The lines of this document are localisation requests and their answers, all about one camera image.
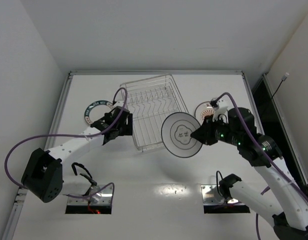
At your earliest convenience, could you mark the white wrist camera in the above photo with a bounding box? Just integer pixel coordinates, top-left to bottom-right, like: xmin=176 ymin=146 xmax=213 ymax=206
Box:
xmin=111 ymin=101 xmax=121 ymax=110
xmin=210 ymin=98 xmax=229 ymax=122

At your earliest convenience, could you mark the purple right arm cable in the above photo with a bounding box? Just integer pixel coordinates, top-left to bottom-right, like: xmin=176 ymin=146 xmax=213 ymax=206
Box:
xmin=210 ymin=91 xmax=308 ymax=240

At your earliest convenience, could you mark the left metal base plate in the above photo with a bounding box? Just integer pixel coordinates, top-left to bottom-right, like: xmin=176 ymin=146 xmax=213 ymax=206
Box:
xmin=67 ymin=184 xmax=113 ymax=207

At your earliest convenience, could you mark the orange patterned white plate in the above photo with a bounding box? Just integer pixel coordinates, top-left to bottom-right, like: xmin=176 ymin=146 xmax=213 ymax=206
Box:
xmin=194 ymin=101 xmax=215 ymax=124

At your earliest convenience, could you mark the metal wire dish rack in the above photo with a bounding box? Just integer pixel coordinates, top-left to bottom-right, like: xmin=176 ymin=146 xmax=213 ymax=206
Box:
xmin=120 ymin=74 xmax=189 ymax=152

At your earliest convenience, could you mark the black wall cable white plug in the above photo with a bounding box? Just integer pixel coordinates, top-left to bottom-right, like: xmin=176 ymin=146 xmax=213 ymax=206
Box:
xmin=270 ymin=72 xmax=290 ymax=100

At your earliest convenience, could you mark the black line patterned plate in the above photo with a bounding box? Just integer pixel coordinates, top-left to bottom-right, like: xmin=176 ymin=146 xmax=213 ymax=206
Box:
xmin=161 ymin=112 xmax=203 ymax=158

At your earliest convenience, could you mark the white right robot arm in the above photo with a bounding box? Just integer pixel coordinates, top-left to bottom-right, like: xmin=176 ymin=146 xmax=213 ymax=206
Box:
xmin=191 ymin=107 xmax=308 ymax=240

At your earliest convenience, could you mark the metal base plate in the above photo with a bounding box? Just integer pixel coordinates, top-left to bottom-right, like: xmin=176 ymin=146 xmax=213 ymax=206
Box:
xmin=200 ymin=183 xmax=245 ymax=206
xmin=67 ymin=184 xmax=113 ymax=207

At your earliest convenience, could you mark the green rimmed white plate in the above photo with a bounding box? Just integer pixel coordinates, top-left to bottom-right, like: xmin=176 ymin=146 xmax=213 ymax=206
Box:
xmin=84 ymin=100 xmax=113 ymax=125

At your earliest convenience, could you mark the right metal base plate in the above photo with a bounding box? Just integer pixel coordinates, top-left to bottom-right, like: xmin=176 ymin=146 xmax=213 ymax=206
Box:
xmin=200 ymin=183 xmax=245 ymax=206

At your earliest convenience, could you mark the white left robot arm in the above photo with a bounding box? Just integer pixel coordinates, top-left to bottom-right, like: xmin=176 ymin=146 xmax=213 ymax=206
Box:
xmin=21 ymin=106 xmax=133 ymax=203

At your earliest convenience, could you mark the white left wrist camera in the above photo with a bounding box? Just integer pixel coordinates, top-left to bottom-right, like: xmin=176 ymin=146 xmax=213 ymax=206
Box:
xmin=111 ymin=101 xmax=121 ymax=110

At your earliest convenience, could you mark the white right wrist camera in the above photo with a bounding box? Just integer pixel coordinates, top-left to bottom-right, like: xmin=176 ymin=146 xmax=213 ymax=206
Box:
xmin=210 ymin=98 xmax=229 ymax=122

